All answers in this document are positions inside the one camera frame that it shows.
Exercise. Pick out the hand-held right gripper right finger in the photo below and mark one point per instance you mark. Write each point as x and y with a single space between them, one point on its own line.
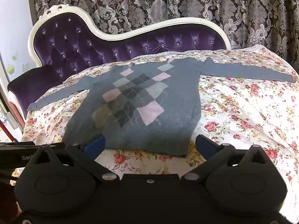
206 144

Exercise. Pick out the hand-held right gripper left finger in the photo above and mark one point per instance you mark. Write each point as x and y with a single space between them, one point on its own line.
94 148

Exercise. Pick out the grey argyle sweater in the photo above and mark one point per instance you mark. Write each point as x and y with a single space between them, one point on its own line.
151 133

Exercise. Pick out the floral blanket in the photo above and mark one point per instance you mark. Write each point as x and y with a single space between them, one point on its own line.
245 109

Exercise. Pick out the purple tufted headboard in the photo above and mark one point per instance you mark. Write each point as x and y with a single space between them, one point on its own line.
70 44

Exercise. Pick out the dark damask curtain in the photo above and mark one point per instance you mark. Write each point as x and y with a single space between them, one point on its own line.
186 2

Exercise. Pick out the green leaf wall sticker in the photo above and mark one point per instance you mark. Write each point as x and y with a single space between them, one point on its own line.
14 66

